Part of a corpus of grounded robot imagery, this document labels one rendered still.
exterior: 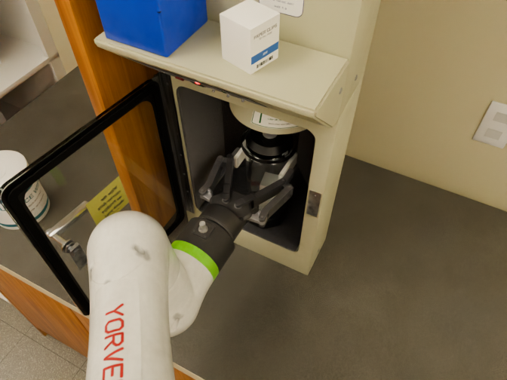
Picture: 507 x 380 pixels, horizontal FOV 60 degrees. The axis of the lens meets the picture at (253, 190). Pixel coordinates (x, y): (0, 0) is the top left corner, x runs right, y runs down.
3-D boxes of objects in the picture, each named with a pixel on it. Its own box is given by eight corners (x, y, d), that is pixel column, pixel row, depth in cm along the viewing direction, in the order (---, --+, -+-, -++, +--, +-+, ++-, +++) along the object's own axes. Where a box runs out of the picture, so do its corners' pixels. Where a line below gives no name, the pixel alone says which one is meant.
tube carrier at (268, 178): (256, 183, 105) (257, 114, 89) (296, 200, 102) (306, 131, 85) (233, 215, 99) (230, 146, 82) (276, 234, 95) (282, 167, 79)
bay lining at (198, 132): (245, 142, 116) (242, 16, 88) (338, 176, 108) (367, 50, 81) (195, 208, 102) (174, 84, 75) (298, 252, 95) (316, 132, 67)
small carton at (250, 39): (249, 42, 58) (249, -2, 53) (278, 57, 55) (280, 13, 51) (222, 58, 55) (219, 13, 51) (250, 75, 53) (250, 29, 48)
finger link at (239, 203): (232, 200, 78) (237, 206, 77) (284, 174, 82) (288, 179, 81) (233, 213, 81) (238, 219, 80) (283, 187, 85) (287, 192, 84)
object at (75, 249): (90, 262, 77) (81, 245, 73) (81, 271, 76) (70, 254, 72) (83, 256, 78) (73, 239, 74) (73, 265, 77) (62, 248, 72)
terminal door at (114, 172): (185, 217, 104) (157, 76, 73) (86, 319, 88) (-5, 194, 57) (183, 216, 104) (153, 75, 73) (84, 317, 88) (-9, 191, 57)
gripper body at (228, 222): (233, 231, 72) (260, 191, 77) (190, 210, 74) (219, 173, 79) (235, 253, 78) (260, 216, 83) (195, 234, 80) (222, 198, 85)
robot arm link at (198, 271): (133, 335, 72) (184, 361, 66) (96, 294, 63) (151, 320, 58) (181, 268, 79) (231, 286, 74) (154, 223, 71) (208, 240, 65)
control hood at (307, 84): (154, 58, 72) (142, -1, 65) (339, 119, 63) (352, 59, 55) (109, 98, 66) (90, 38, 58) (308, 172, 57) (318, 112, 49)
